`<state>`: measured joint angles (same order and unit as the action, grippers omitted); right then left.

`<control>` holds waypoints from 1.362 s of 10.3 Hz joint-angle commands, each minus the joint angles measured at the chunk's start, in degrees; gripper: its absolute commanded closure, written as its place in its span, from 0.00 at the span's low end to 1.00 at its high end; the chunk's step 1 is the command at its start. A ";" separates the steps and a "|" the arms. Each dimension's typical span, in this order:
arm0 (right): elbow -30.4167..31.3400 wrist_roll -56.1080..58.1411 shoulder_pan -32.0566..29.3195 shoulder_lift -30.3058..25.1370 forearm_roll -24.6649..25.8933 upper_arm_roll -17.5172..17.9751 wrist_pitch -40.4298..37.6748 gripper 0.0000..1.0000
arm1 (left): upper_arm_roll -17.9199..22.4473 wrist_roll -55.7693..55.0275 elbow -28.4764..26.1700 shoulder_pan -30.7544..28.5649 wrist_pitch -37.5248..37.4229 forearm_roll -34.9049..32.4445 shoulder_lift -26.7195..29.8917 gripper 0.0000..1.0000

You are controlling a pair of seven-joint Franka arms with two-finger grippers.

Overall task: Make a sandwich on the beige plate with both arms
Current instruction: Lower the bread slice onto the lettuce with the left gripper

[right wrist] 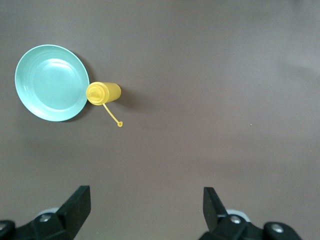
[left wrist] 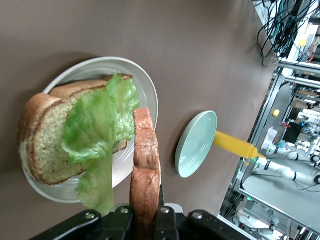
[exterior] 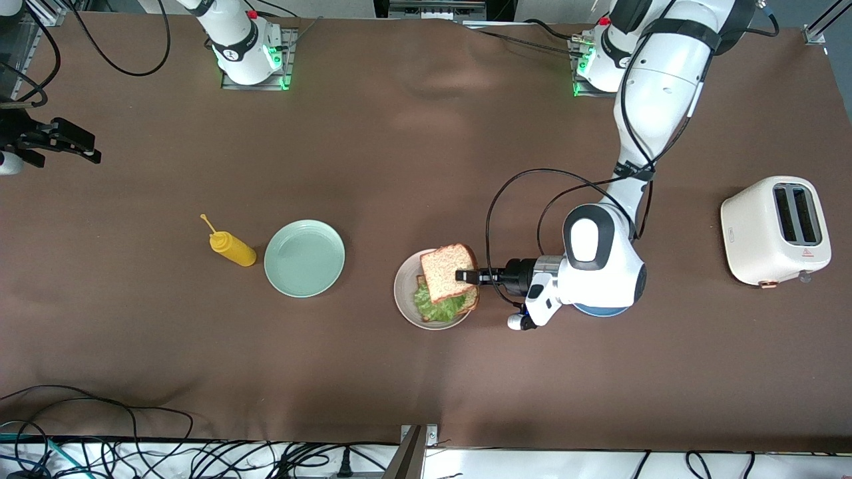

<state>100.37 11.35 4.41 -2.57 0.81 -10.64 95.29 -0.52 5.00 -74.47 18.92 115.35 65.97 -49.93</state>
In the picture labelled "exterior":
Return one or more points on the brown bread slice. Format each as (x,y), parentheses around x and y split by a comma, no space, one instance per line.
(442,269)
(474,301)

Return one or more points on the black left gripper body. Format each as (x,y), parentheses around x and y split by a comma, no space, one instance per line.
(518,274)

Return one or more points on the white toaster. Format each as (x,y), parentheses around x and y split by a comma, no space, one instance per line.
(755,239)

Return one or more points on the mint green plate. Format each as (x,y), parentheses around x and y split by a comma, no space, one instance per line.
(304,258)

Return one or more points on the aluminium frame profile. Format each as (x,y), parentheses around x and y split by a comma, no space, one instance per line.
(825,23)

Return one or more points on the beige plate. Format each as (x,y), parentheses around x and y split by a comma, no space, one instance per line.
(405,289)

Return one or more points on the clear acrylic enclosure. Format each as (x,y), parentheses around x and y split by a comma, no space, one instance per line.
(16,46)

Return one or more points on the yellow mustard squeeze bottle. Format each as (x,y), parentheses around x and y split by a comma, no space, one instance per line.
(236,251)

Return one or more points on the green lettuce leaf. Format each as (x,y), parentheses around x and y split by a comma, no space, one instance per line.
(432,309)

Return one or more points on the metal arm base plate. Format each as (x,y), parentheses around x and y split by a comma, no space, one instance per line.
(578,86)
(290,63)

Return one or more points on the blue plate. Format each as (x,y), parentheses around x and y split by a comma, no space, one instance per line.
(599,311)

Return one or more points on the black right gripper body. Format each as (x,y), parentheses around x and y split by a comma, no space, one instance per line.
(26,138)

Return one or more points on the black equipment box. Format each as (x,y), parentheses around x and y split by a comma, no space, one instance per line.
(442,8)

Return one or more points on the brown table cloth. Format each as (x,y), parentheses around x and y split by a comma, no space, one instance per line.
(426,166)

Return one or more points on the black power plug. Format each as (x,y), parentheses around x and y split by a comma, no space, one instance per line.
(344,464)

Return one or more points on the aluminium bracket post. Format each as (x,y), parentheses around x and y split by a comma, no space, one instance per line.
(414,452)

